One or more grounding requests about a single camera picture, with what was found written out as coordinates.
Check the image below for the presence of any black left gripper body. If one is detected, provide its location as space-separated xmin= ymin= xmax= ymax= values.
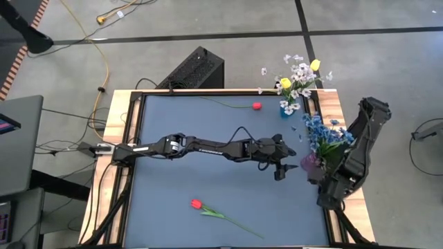
xmin=255 ymin=135 xmax=292 ymax=167

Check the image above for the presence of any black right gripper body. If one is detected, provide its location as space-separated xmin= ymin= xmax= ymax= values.
xmin=313 ymin=162 xmax=347 ymax=194

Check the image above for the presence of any purple glass vase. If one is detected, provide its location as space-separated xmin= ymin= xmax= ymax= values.
xmin=300 ymin=151 xmax=325 ymax=174

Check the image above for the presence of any blue artificial flower bunch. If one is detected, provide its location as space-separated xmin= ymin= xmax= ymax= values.
xmin=290 ymin=113 xmax=335 ymax=155
xmin=316 ymin=118 xmax=356 ymax=167

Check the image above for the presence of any small white flower bunch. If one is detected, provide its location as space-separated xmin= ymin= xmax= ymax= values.
xmin=257 ymin=88 xmax=302 ymax=117

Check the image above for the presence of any large white flower bunch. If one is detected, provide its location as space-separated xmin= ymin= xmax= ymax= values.
xmin=261 ymin=53 xmax=334 ymax=91

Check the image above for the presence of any red tulip with leaves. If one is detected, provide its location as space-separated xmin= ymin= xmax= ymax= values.
xmin=190 ymin=198 xmax=266 ymax=240

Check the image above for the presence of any teal glass vase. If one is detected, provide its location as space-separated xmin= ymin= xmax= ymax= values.
xmin=279 ymin=103 xmax=295 ymax=119

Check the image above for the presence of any red tulip bare stem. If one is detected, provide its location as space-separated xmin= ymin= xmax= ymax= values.
xmin=202 ymin=96 xmax=263 ymax=111

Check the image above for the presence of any grey stand foot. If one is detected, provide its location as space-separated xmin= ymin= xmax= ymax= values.
xmin=410 ymin=121 xmax=443 ymax=142

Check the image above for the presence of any black computer tower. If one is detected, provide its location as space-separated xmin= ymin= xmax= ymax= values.
xmin=155 ymin=46 xmax=226 ymax=90

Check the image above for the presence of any silver mounting plate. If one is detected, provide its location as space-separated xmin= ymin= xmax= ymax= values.
xmin=76 ymin=140 xmax=116 ymax=159

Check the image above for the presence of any black desk base bar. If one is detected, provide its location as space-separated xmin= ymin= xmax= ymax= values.
xmin=30 ymin=168 xmax=91 ymax=202

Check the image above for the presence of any grey desk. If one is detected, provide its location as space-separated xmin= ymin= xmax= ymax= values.
xmin=0 ymin=95 xmax=45 ymax=198

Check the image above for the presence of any grey cabinet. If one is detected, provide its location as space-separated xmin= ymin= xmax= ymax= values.
xmin=0 ymin=187 xmax=46 ymax=249

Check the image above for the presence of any black stand pole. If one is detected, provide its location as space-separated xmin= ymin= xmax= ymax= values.
xmin=0 ymin=0 xmax=55 ymax=54

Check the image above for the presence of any black diagonal frame strut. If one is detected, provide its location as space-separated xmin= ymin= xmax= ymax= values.
xmin=332 ymin=207 xmax=374 ymax=246
xmin=80 ymin=162 xmax=136 ymax=247

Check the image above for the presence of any black floor cable loop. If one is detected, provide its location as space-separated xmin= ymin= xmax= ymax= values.
xmin=409 ymin=117 xmax=443 ymax=177

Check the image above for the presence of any black tower cable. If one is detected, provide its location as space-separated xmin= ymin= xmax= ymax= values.
xmin=134 ymin=77 xmax=159 ymax=91

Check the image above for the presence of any yellow extension cable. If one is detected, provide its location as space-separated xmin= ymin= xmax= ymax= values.
xmin=60 ymin=0 xmax=110 ymax=131

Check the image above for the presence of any yellow plug cable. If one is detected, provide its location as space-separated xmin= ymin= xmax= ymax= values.
xmin=96 ymin=0 xmax=159 ymax=26

